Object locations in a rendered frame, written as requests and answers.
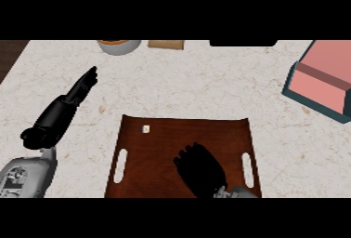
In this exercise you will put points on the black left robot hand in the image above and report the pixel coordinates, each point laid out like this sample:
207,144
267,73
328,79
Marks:
53,119

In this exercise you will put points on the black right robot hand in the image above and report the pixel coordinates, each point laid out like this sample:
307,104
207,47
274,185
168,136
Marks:
204,173

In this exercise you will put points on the brown wooden tray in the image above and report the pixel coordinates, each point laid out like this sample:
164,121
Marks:
183,156

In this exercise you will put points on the small white cupcake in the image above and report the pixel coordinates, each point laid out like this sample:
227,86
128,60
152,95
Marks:
146,128

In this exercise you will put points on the dark brown wooden panel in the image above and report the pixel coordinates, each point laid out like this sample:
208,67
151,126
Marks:
9,55

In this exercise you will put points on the tan wooden block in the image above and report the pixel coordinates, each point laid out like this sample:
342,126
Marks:
165,44

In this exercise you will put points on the teal and pink box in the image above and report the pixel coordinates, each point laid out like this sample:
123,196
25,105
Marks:
320,80

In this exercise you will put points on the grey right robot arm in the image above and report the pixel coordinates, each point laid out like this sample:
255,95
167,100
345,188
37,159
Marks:
235,193

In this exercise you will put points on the grey bowl with orange rim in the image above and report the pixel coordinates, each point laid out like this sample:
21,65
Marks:
118,46

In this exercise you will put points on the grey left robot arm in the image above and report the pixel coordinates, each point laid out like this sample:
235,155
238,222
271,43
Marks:
25,178

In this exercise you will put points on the black appliance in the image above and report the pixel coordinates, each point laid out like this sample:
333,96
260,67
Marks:
243,43

